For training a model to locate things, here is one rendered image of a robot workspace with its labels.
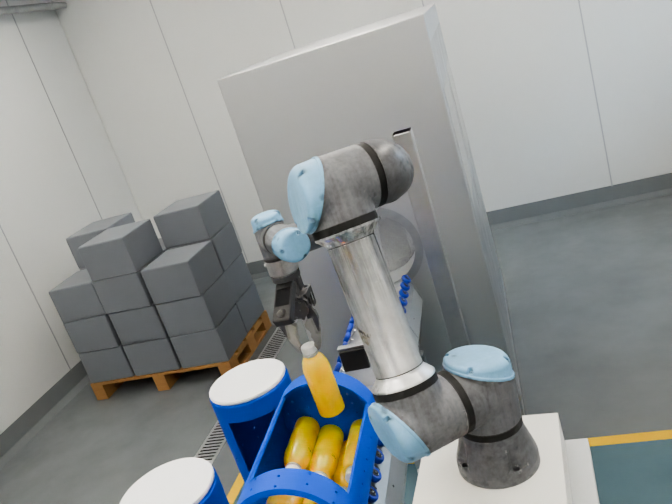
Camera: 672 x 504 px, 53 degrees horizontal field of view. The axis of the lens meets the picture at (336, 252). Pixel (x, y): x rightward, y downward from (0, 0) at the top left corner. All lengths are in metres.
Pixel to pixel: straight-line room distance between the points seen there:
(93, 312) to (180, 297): 0.73
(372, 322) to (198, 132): 5.53
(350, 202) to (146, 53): 5.62
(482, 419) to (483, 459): 0.09
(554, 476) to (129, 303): 3.97
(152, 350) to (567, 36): 3.98
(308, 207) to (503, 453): 0.55
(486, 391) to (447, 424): 0.09
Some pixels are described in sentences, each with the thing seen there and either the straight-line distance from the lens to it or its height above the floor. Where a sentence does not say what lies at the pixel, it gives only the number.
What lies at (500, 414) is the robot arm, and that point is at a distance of 1.22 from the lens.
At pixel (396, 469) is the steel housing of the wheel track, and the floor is 0.87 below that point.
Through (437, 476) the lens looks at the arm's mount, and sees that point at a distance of 1.34.
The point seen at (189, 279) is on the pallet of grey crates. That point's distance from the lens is 4.62.
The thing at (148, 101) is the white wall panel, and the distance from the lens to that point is 6.71.
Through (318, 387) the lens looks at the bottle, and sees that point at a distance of 1.70.
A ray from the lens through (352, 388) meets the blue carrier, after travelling 1.79.
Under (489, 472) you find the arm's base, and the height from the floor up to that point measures 1.27.
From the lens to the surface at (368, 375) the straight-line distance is 2.29.
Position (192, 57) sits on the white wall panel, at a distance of 6.43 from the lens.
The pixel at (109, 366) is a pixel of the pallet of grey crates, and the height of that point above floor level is 0.26.
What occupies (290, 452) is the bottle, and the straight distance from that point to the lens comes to 1.76.
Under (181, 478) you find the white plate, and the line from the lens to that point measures 2.04.
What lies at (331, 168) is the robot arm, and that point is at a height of 1.86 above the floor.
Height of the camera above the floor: 2.07
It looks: 18 degrees down
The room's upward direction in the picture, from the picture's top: 18 degrees counter-clockwise
